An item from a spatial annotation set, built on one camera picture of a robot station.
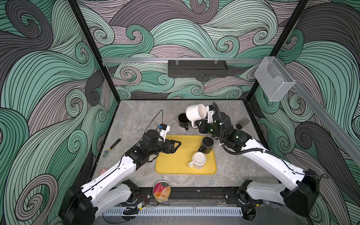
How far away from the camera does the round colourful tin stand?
71 centimetres

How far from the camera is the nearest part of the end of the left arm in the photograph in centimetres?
59

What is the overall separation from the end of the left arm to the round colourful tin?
21cm
